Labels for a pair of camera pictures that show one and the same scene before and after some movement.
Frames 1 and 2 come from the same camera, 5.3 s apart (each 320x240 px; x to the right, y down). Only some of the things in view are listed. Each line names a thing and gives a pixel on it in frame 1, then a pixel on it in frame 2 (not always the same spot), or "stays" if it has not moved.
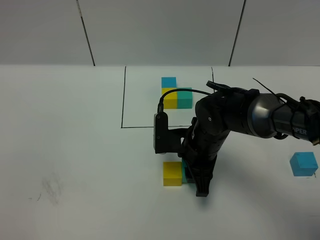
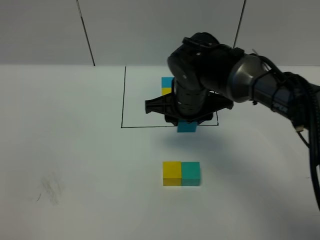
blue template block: [168, 82] stays
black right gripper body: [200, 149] -> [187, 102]
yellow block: [172, 173] stays
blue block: [303, 164] -> [184, 126]
